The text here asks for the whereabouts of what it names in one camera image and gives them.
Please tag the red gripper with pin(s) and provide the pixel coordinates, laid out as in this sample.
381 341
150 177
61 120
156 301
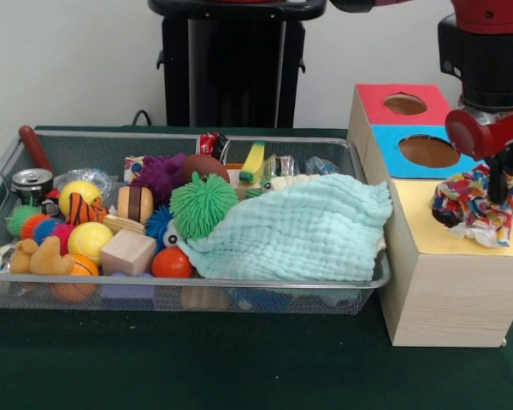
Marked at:
466 136

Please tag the colourful patterned cloth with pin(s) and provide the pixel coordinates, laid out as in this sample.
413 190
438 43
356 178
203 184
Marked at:
470 205

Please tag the red orange rubber ball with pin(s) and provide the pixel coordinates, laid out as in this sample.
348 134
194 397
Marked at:
172 262

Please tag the yellow toy banana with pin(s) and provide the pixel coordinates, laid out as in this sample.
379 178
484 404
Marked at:
252 162

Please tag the dark green table cloth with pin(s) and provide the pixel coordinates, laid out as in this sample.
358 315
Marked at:
239 363

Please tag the orange plush toy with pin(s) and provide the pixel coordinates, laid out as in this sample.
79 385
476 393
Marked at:
43 258

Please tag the shallow metal mesh bin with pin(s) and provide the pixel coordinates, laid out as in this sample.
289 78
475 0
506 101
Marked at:
175 299

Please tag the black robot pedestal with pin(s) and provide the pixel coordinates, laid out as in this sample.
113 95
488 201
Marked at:
239 64

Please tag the large green spiky ball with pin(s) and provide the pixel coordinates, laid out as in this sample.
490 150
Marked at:
201 205

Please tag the wooden box with three holes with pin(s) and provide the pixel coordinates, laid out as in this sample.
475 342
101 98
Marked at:
453 299

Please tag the light blue waffle cloth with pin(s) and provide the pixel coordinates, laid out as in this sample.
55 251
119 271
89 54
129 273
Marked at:
303 230

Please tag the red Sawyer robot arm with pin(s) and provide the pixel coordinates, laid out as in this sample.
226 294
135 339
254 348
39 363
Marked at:
483 55

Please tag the wooden toy burger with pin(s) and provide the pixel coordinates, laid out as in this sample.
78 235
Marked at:
137 205

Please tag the wooden cube block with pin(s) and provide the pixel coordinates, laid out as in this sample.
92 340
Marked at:
126 252

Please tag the purple rubber toy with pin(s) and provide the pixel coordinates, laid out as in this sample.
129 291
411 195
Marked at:
162 175

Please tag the yellow ball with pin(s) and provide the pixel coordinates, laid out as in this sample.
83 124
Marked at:
90 243

